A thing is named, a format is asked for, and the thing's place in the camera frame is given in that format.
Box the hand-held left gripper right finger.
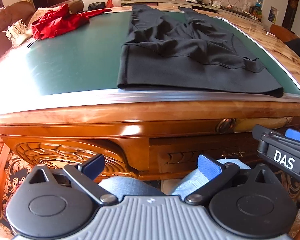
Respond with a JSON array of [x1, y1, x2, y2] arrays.
[[184, 154, 278, 205]]

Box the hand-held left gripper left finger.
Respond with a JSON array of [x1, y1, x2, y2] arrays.
[[24, 153, 119, 205]]

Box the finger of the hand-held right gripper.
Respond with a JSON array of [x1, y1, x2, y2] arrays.
[[284, 128, 300, 146], [252, 124, 285, 145]]

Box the black pants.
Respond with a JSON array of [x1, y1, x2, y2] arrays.
[[117, 4, 284, 98]]

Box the person's right leg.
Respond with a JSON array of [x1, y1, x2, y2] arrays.
[[169, 158, 252, 197]]

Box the person's leg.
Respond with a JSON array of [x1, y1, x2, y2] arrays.
[[97, 176, 167, 205], [169, 158, 252, 197]]

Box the carved wooden table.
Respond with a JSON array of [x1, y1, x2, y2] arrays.
[[0, 1, 300, 180]]

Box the person's left leg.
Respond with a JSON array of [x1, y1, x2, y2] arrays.
[[97, 176, 167, 205]]

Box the floral patterned upholstery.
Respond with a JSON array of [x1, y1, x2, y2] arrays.
[[0, 140, 300, 233]]

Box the orange chair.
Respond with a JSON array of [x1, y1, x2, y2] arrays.
[[269, 24, 298, 43]]

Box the green table mat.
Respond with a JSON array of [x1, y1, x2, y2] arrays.
[[0, 11, 300, 103]]

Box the colourful toy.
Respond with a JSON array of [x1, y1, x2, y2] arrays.
[[249, 0, 263, 18]]

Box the white sideboard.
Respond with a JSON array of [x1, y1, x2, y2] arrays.
[[121, 0, 265, 23]]

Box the dark carved door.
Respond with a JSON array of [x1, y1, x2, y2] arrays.
[[282, 0, 300, 29]]

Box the red garment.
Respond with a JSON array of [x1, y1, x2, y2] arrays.
[[31, 4, 113, 40]]

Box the beige fringed knit cloth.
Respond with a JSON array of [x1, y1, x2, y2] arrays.
[[2, 20, 33, 47]]

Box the black handbag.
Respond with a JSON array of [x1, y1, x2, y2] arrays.
[[88, 2, 106, 11]]

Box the brown leather sofa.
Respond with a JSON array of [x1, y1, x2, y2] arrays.
[[0, 0, 84, 63]]

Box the picture in wall niche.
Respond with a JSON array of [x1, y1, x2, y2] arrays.
[[268, 6, 278, 23]]

